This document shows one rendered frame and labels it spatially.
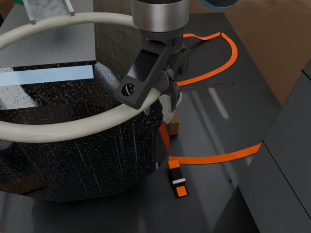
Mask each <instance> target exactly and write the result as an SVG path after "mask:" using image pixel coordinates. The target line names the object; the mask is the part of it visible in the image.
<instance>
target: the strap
mask: <svg viewBox="0 0 311 233"><path fill-rule="evenodd" d="M220 35H221V36H222V37H223V38H224V39H225V40H226V41H227V42H228V43H229V44H230V45H231V48H232V56H231V58H230V60H229V61H228V62H227V63H226V64H224V65H223V66H221V67H220V68H218V69H216V70H214V71H211V72H209V73H207V74H204V75H202V76H199V77H196V78H193V79H189V80H185V81H181V82H177V85H178V86H184V85H188V84H191V83H194V82H198V81H201V80H204V79H207V78H209V77H212V76H214V75H216V74H218V73H220V72H222V71H224V70H226V69H227V68H228V67H230V66H231V65H232V64H233V63H234V62H235V60H236V58H237V48H236V45H235V44H234V42H233V41H232V40H231V39H230V38H229V37H227V36H226V35H225V34H224V33H220V32H218V33H216V34H213V35H211V36H208V37H198V36H196V35H194V34H183V37H197V38H199V39H202V40H209V39H212V38H215V37H218V36H220ZM261 144H262V143H260V144H258V145H255V146H253V147H249V148H246V149H243V150H240V151H237V152H233V153H228V154H223V155H218V156H210V157H171V156H169V161H171V160H175V159H178V161H179V164H211V163H219V162H225V161H230V160H234V159H238V158H242V157H245V156H248V155H252V154H254V153H256V152H257V151H258V149H259V147H260V145H261Z"/></svg>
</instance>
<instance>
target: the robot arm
mask: <svg viewBox="0 0 311 233"><path fill-rule="evenodd" d="M200 1H201V3H202V4H203V5H204V6H206V7H207V8H209V9H212V10H215V11H221V10H225V9H228V8H229V7H231V6H233V5H235V4H236V3H237V2H238V1H239V0H200ZM189 8H190V0H131V12H132V22H133V23H134V25H135V26H136V27H138V28H139V33H140V35H141V36H143V37H144V38H146V39H149V40H145V42H144V43H143V45H142V47H141V48H140V50H139V52H138V54H137V55H136V57H135V59H134V61H133V62H132V64H131V66H130V67H129V69H128V71H127V72H126V74H125V76H124V78H123V79H122V81H121V83H120V84H119V86H118V88H117V89H116V91H115V93H114V98H115V99H116V100H118V101H119V102H121V103H123V104H125V105H127V106H129V107H131V108H133V109H135V110H139V109H140V108H141V106H142V105H143V103H144V101H145V99H146V97H147V95H148V94H149V92H150V90H151V88H155V89H157V90H158V91H159V92H162V91H165V92H163V93H162V95H161V96H160V97H159V100H160V103H161V104H162V113H163V119H162V120H163V121H164V122H165V123H166V124H169V123H170V122H171V120H172V119H173V117H174V115H175V111H176V108H177V107H178V105H179V103H180V102H181V100H182V93H181V92H180V88H179V86H178V85H177V83H176V79H177V78H178V77H179V76H180V75H181V74H182V77H184V76H185V75H186V74H187V73H188V71H189V61H190V51H191V49H189V48H185V47H183V34H184V26H185V25H186V24H187V23H188V21H189ZM184 50H185V51H184ZM186 59H187V68H186V69H185V60H186Z"/></svg>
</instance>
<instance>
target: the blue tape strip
mask: <svg viewBox="0 0 311 233"><path fill-rule="evenodd" d="M90 78H93V68H92V65H87V66H76V67H60V68H49V69H38V70H26V71H16V72H4V73H0V86H12V85H22V84H33V83H44V82H54V81H65V80H80V79H90Z"/></svg>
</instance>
